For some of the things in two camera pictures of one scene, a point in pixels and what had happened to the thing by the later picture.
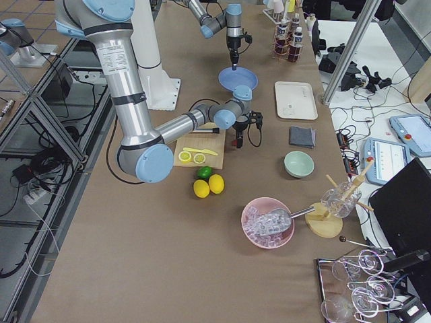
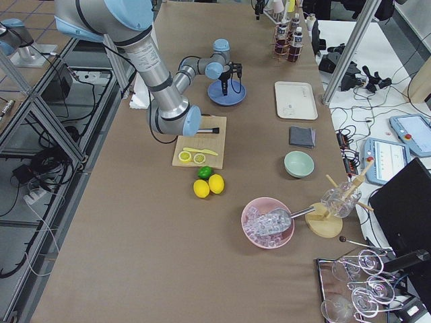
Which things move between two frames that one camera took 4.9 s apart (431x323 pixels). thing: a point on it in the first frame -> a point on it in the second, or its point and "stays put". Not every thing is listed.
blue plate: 231,79 -> 236,93
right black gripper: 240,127 -> 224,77
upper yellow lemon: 216,183 stays put
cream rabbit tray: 295,101 stays put
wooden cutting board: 213,142 stays put
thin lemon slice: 199,158 stays put
